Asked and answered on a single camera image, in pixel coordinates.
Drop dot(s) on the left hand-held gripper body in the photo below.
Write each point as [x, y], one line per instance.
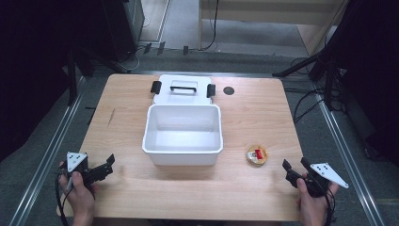
[76, 160]

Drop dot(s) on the person's right hand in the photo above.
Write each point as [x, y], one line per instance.
[312, 204]

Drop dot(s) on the metal floor rail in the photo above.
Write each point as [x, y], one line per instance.
[345, 150]
[47, 157]

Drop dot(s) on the black metal stand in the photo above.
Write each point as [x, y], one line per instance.
[72, 78]

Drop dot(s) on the person's left hand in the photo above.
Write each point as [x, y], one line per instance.
[79, 197]

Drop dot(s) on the light wooden bench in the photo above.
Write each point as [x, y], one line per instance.
[266, 15]

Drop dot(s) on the white plastic storage box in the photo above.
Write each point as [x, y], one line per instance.
[183, 125]

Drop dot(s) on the dark cabinet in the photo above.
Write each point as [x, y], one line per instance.
[124, 28]

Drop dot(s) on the black tripod stand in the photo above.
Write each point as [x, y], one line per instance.
[316, 59]

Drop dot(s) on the black round table grommet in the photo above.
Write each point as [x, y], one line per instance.
[228, 90]

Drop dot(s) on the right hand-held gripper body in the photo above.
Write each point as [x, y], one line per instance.
[323, 175]

